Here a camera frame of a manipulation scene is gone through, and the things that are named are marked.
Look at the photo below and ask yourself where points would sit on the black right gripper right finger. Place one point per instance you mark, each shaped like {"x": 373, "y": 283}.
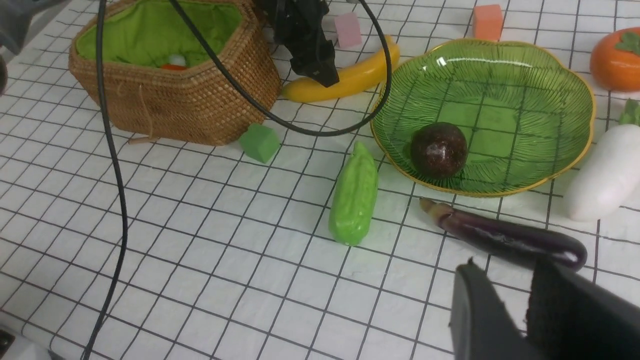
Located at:
{"x": 571, "y": 318}

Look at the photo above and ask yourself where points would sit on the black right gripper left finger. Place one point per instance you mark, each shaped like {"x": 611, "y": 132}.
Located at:
{"x": 480, "y": 325}

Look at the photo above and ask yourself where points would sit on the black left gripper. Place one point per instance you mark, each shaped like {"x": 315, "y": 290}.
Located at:
{"x": 297, "y": 25}

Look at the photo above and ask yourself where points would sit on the yellow toy banana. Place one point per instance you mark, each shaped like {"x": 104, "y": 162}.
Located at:
{"x": 353, "y": 80}

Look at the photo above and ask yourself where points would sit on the purple toy eggplant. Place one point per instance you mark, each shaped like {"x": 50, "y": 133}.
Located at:
{"x": 518, "y": 244}

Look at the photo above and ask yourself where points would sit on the orange toy carrot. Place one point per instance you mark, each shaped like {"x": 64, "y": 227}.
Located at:
{"x": 173, "y": 67}

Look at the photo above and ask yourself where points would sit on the green toy bitter gourd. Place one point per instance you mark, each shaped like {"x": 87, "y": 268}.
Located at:
{"x": 355, "y": 197}

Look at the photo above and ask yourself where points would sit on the white toy radish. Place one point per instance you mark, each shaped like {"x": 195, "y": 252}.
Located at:
{"x": 610, "y": 174}

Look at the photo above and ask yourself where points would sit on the dark purple toy mangosteen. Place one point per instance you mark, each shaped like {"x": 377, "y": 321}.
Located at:
{"x": 438, "y": 150}

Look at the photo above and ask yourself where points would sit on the orange toy persimmon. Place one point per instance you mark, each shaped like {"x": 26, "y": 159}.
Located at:
{"x": 615, "y": 61}

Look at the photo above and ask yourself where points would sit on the pink foam cube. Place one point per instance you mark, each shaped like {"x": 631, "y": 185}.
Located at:
{"x": 348, "y": 30}

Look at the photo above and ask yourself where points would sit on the green foam cube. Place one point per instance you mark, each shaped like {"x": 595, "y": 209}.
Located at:
{"x": 260, "y": 142}

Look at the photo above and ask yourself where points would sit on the woven rattan basket green lining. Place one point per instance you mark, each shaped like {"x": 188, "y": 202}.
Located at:
{"x": 198, "y": 104}

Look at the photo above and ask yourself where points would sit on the orange foam cube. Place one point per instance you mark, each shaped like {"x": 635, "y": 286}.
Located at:
{"x": 487, "y": 22}

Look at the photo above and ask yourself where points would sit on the green leaf-shaped glass plate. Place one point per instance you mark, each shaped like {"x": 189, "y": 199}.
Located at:
{"x": 525, "y": 116}

